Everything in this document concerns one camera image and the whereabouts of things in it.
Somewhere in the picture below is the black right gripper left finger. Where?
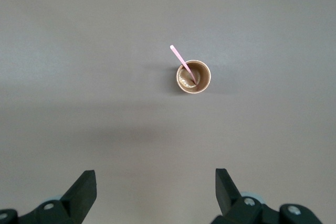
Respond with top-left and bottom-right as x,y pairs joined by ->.
0,170 -> 97,224

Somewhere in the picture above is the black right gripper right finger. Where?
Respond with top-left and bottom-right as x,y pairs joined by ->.
211,168 -> 322,224

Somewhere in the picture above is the brown cylindrical cup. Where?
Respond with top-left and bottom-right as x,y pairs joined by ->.
175,60 -> 212,95

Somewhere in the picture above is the pink chopstick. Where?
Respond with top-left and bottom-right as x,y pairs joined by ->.
170,45 -> 198,86

